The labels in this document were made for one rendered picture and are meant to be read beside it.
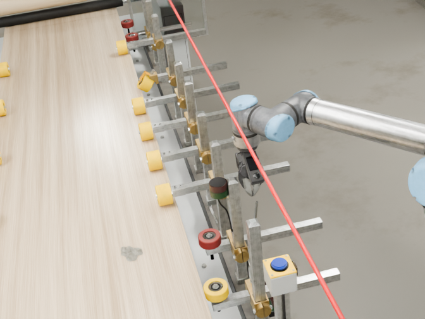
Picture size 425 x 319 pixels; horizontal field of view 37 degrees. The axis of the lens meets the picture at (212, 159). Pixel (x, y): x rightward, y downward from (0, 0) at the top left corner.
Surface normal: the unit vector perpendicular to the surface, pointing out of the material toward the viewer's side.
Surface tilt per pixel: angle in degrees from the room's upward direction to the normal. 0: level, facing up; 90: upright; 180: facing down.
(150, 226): 0
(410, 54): 0
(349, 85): 0
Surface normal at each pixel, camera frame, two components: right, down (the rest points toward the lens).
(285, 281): 0.22, 0.51
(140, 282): -0.11, -0.83
